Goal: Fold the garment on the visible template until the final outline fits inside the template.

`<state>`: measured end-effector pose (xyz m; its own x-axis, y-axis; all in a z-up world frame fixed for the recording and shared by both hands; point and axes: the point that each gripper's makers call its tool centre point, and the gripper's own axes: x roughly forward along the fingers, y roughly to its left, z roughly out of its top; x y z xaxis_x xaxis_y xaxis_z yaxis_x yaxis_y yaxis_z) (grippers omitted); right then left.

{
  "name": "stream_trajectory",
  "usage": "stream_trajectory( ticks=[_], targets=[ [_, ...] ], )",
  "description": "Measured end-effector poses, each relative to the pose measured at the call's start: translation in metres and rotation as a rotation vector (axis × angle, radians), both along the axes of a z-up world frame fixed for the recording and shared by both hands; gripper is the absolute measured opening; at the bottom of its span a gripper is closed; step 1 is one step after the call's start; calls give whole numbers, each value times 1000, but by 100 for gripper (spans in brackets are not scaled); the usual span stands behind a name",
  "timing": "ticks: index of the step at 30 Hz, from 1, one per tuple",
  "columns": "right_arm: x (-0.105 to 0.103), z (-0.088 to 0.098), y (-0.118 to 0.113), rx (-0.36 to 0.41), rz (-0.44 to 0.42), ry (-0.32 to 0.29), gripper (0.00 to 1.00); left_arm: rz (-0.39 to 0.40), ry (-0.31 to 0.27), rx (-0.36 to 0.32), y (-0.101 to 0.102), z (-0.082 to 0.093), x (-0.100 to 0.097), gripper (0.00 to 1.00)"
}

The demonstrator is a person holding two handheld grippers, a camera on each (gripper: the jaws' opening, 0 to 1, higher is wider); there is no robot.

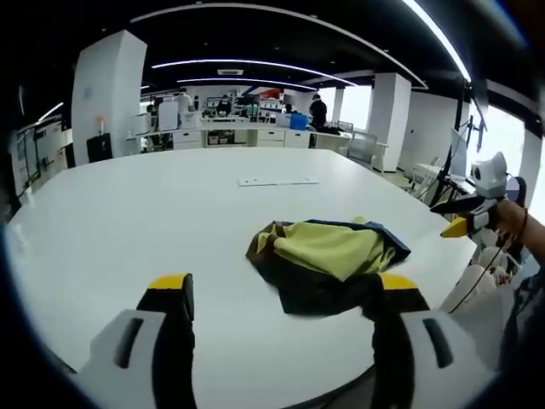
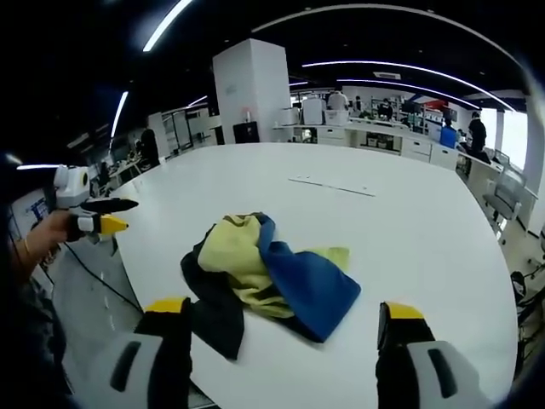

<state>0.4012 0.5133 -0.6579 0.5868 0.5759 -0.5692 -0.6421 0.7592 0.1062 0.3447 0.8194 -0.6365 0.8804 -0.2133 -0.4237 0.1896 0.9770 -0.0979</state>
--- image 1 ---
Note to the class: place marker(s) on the white mesh office chair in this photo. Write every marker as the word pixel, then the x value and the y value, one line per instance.
pixel 363 148

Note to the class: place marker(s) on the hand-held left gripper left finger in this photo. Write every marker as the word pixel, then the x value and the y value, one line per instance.
pixel 140 353

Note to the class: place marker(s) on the white drawer cabinet row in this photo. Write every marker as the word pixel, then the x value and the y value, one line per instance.
pixel 238 137

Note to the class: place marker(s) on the yellow and navy garment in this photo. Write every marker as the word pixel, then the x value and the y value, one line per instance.
pixel 323 260

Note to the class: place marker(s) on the black box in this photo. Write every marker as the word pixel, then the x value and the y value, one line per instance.
pixel 99 147

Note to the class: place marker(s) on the computer monitor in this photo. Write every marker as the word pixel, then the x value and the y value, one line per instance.
pixel 458 151

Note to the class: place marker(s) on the white rolling whiteboard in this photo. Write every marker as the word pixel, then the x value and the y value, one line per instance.
pixel 168 116

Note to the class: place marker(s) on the person's dark clothing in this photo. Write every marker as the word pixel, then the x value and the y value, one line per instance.
pixel 526 324

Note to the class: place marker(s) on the curved ceiling light strip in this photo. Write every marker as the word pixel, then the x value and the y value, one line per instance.
pixel 255 65

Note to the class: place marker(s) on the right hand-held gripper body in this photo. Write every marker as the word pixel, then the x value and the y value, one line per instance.
pixel 489 179

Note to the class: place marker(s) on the blue storage box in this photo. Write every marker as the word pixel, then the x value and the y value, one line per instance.
pixel 298 121

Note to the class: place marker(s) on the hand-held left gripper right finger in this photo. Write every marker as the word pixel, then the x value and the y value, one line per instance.
pixel 430 353

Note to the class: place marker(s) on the long ceiling light strip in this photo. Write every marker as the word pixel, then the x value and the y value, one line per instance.
pixel 438 34

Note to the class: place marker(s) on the person's right hand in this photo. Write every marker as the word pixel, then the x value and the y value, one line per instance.
pixel 510 221

